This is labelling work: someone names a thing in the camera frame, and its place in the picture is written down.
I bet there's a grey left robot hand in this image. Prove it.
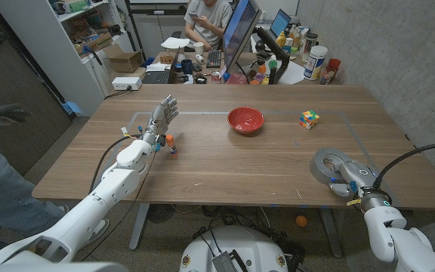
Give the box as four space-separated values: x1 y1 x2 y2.
140 94 180 147

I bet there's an operator right gloved hand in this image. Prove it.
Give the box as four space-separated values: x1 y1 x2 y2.
0 104 32 131

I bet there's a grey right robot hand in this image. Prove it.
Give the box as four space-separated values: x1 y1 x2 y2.
325 158 393 212

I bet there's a grey duct tape roll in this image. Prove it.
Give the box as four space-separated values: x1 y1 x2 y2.
309 147 353 185

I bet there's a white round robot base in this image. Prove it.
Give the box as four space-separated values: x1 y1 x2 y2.
179 225 289 272

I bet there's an orange capped glue stick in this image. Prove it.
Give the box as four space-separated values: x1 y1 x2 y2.
165 134 179 157

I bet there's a multicoloured puzzle cube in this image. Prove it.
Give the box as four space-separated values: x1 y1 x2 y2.
299 110 321 130

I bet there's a red bowl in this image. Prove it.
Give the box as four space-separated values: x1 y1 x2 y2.
227 107 265 135

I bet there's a black laptop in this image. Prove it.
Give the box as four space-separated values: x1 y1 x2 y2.
140 47 180 85

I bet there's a white power box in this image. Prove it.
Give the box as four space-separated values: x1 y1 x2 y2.
110 76 143 91

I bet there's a dark blue mug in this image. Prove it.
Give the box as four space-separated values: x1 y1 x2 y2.
180 59 194 76

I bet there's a small wooden box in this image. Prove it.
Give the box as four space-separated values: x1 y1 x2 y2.
159 51 176 65

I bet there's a grey metal table leg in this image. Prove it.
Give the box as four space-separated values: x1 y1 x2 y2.
128 202 150 251
318 206 344 259

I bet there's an open cardboard box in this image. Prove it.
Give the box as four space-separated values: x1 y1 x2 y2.
103 44 145 73

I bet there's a white shelf unit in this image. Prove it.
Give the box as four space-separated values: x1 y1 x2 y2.
0 0 135 117

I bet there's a black keyboard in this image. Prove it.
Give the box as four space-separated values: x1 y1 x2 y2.
205 49 223 70

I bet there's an operator in jeans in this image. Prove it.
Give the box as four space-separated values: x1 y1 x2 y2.
0 124 67 261

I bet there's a pink box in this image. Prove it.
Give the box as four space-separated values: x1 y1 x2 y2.
224 73 248 85

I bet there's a round black grille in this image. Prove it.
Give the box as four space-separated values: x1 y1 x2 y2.
147 203 176 224

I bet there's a green box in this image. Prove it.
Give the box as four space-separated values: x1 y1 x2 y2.
63 0 90 14

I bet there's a flat printed cardboard box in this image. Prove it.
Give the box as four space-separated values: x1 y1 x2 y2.
74 32 113 56

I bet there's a large computer monitor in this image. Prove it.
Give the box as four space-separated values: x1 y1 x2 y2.
223 0 263 73

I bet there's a seated person grey shirt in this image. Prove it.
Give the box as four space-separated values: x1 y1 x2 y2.
183 0 233 52

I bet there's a white paper sheet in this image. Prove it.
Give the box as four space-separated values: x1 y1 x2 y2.
277 60 309 85

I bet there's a white plastic canister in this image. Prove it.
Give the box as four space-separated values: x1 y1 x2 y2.
303 45 329 81

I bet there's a white sneaker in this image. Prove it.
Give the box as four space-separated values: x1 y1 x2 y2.
81 218 111 249

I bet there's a jar with black lid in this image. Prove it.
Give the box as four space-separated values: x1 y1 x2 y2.
303 32 319 57

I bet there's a laptop with blue screen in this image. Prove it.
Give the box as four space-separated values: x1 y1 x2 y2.
269 8 292 39

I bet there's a white robot torso edge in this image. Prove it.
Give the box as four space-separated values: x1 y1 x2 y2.
0 261 130 272

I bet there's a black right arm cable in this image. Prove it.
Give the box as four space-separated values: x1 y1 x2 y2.
372 141 435 190

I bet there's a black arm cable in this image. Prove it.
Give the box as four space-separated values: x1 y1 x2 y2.
88 134 143 196
372 141 435 190

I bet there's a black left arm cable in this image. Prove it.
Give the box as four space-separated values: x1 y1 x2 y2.
88 134 143 196

